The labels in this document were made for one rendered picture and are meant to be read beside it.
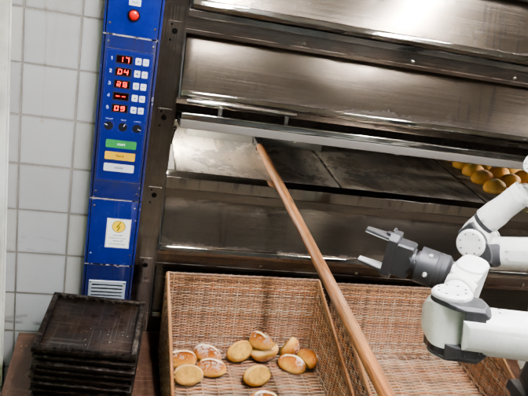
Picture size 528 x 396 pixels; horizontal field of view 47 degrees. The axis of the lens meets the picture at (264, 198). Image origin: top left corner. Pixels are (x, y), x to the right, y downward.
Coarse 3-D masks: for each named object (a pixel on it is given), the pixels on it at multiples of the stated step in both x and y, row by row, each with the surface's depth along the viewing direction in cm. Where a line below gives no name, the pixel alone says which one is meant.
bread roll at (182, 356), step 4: (176, 352) 198; (180, 352) 197; (184, 352) 198; (188, 352) 198; (192, 352) 200; (176, 356) 197; (180, 356) 197; (184, 356) 197; (188, 356) 198; (192, 356) 199; (176, 360) 196; (180, 360) 196; (184, 360) 197; (188, 360) 197; (192, 360) 198; (176, 364) 196; (180, 364) 196; (184, 364) 197; (192, 364) 199
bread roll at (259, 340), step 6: (252, 336) 208; (258, 336) 206; (264, 336) 206; (252, 342) 207; (258, 342) 205; (264, 342) 204; (270, 342) 205; (258, 348) 205; (264, 348) 205; (270, 348) 206
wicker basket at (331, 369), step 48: (192, 288) 205; (240, 288) 209; (288, 288) 213; (192, 336) 208; (240, 336) 212; (288, 336) 217; (336, 336) 197; (240, 384) 197; (288, 384) 202; (336, 384) 192
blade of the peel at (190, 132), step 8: (200, 136) 234; (208, 136) 235; (216, 136) 235; (224, 136) 236; (232, 136) 237; (240, 136) 237; (248, 136) 238; (272, 144) 241; (280, 144) 242; (288, 144) 242; (296, 144) 243; (304, 144) 244; (312, 144) 244
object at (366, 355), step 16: (272, 176) 204; (288, 192) 191; (288, 208) 181; (304, 224) 171; (304, 240) 163; (320, 256) 155; (320, 272) 149; (336, 288) 141; (336, 304) 137; (352, 320) 130; (352, 336) 126; (368, 352) 121; (368, 368) 117; (384, 384) 112
